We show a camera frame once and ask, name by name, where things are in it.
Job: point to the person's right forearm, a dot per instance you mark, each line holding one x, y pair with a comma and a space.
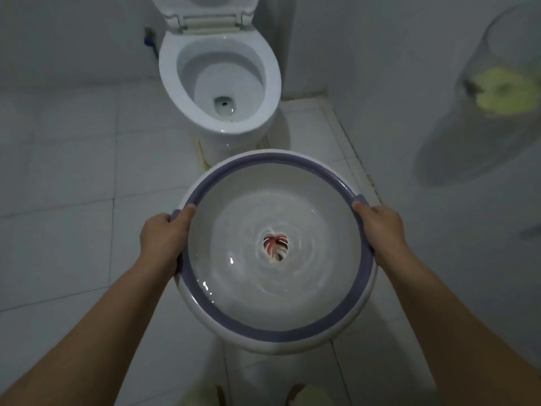
456, 334

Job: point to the white toilet bowl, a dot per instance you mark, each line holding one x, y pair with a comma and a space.
219, 88

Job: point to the white basin with purple rim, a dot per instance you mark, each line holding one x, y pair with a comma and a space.
274, 291

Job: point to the person's left thumb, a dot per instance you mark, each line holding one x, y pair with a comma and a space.
186, 213

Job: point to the person's left forearm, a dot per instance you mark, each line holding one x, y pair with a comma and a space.
80, 338

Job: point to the white toilet seat lid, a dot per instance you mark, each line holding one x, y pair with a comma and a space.
203, 12

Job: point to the blue water valve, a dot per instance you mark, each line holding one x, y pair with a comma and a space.
148, 37

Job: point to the person's left hand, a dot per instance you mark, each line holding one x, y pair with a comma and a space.
160, 240

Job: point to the person's right slipper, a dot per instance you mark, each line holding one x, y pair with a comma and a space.
308, 396

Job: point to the clear plastic bag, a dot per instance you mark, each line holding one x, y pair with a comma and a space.
486, 122

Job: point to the person's right hand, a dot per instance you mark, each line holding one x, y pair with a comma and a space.
386, 236

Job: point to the person's right thumb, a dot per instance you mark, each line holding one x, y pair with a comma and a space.
362, 209

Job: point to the yellow sponge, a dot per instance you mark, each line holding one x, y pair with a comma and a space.
503, 90

